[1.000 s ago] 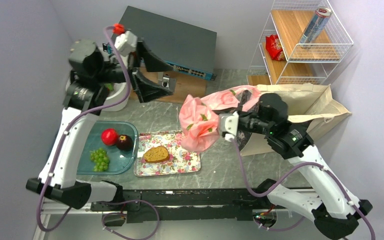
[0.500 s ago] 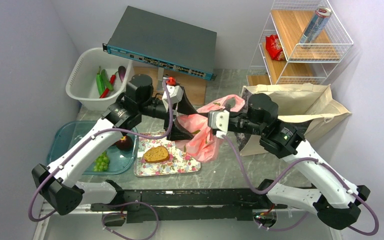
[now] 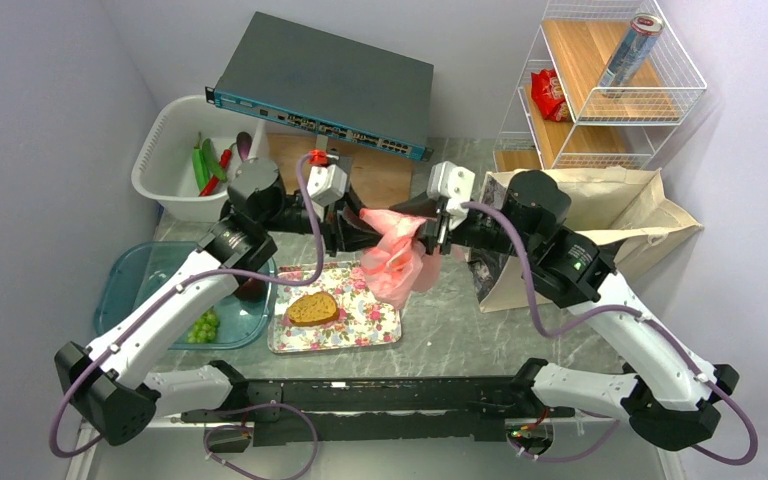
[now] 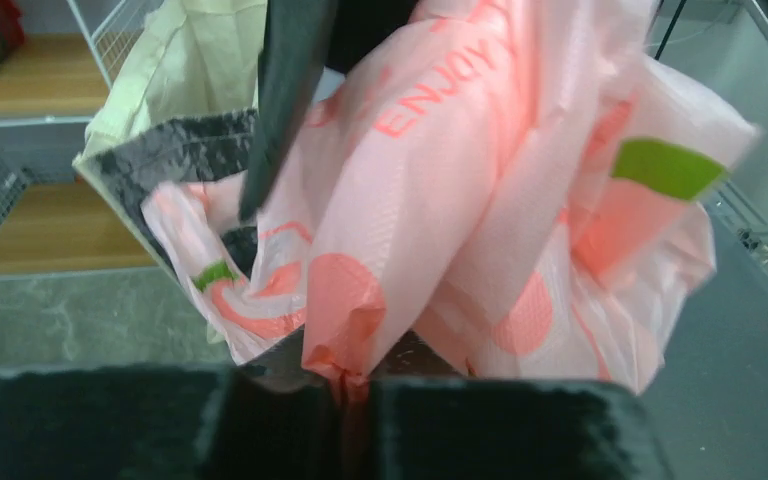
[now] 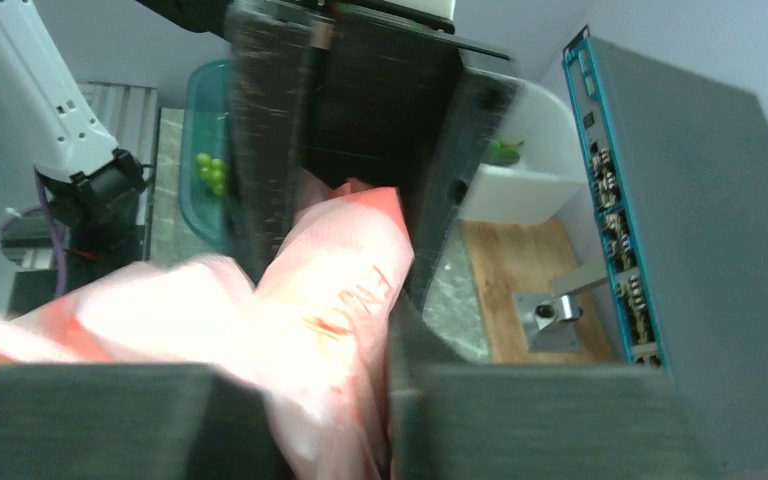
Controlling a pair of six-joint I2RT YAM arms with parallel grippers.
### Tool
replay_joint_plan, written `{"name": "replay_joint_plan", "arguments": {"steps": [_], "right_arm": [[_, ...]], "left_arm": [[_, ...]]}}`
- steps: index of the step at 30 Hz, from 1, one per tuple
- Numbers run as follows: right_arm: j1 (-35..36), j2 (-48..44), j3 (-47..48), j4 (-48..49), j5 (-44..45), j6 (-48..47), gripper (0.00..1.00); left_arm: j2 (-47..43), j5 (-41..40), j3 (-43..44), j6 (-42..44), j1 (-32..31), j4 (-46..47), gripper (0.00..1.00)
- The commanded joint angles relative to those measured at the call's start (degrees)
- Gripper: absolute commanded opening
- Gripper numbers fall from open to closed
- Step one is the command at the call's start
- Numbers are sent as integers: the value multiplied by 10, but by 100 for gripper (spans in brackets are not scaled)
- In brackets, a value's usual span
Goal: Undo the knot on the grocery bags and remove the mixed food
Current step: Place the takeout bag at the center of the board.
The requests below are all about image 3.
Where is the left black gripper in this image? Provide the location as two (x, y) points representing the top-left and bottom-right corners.
(260, 179), (396, 256)

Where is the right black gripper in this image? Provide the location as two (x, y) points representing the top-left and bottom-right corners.
(384, 185), (540, 258)

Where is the pink plastic grocery bag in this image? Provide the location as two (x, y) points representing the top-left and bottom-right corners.
(360, 208), (442, 310)

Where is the brown bread slice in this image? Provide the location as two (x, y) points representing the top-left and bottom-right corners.
(284, 292), (340, 327)

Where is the dark red apple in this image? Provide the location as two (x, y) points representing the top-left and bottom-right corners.
(233, 279), (268, 302)

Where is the purple eggplant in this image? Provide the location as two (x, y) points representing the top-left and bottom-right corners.
(235, 131), (253, 164)

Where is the green cucumber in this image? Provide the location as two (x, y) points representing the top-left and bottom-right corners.
(200, 138), (227, 182)

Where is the green pepper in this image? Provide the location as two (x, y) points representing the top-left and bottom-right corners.
(191, 133), (210, 191)

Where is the green grape bunch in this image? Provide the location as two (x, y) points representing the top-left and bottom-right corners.
(186, 308), (220, 344)

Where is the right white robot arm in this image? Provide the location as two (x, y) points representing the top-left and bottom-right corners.
(394, 163), (739, 451)

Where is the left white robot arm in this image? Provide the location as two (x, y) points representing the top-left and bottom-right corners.
(55, 151), (378, 446)

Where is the wooden board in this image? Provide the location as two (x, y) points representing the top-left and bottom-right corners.
(267, 133), (414, 208)

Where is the floral rectangular tray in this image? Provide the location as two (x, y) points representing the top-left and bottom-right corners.
(266, 261), (402, 354)

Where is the metal stand base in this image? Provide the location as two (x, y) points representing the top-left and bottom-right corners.
(311, 134), (341, 164)

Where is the teal transparent plastic bin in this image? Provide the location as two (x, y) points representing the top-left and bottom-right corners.
(93, 241), (276, 350)

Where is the red snack packet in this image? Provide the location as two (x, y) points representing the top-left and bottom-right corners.
(530, 69), (571, 123)

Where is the white plastic basin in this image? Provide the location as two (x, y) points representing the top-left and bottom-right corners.
(131, 95), (269, 223)

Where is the beige canvas tote bag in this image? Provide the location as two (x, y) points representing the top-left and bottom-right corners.
(468, 167), (703, 313)

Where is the blue drink can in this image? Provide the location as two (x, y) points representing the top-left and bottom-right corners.
(598, 13), (664, 98)

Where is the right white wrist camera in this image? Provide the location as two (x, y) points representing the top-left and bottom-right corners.
(426, 161), (476, 228)

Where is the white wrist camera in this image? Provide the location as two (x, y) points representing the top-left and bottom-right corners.
(306, 150), (349, 207)
(426, 161), (476, 228)

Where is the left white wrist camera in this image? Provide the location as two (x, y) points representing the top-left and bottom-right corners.
(306, 150), (349, 207)

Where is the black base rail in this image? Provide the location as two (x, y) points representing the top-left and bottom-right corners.
(181, 376), (575, 446)

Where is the teal network switch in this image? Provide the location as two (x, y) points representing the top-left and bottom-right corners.
(205, 12), (434, 161)

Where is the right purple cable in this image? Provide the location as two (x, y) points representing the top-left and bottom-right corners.
(463, 199), (759, 466)

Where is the purple cable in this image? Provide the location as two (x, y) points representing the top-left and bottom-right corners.
(463, 199), (759, 466)
(48, 152), (327, 480)

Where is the white wire shelf rack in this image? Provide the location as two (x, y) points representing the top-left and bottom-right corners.
(493, 1), (707, 171)

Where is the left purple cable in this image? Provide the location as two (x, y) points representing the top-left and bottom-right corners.
(48, 152), (327, 480)

